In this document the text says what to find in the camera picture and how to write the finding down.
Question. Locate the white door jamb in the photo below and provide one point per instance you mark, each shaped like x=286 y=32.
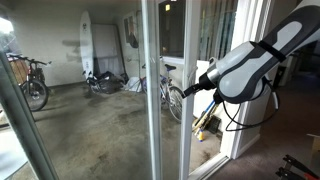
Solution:
x=238 y=133

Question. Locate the yellow lit wall lamp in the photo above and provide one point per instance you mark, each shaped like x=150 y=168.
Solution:
x=167 y=7

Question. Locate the white plastic bag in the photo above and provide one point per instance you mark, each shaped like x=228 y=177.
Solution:
x=133 y=85

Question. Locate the white framed window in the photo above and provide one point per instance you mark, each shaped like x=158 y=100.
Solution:
x=171 y=30

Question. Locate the black dustpan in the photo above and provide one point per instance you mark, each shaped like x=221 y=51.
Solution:
x=214 y=125

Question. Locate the wooden balcony railing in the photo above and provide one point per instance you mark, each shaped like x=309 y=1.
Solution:
x=20 y=71

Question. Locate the blue pole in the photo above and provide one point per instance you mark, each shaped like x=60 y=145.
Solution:
x=207 y=111

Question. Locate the dark wall picture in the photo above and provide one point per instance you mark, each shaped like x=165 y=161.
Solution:
x=130 y=33

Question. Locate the white surfboard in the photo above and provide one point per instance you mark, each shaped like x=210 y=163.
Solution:
x=86 y=43

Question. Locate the red bicycle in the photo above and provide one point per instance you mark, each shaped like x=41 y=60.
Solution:
x=30 y=71

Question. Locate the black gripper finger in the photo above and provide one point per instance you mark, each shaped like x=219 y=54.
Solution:
x=188 y=92

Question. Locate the orange bottle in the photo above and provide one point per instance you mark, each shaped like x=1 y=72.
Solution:
x=201 y=136

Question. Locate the cardboard box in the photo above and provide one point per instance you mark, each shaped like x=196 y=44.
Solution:
x=315 y=145

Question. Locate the white fixed glass door panel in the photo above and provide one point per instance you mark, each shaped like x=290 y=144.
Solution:
x=153 y=116

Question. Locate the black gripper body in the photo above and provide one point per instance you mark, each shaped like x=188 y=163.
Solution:
x=205 y=82

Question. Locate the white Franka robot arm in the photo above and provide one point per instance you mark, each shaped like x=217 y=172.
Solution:
x=253 y=66

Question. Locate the white framed sliding glass door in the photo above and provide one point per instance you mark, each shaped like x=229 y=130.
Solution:
x=186 y=116

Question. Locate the white leaning board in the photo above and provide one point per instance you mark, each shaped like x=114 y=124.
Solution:
x=106 y=46

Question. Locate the blue and white bicycle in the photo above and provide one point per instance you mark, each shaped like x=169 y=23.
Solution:
x=170 y=67

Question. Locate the black garbage bag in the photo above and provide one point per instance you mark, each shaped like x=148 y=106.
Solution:
x=110 y=83

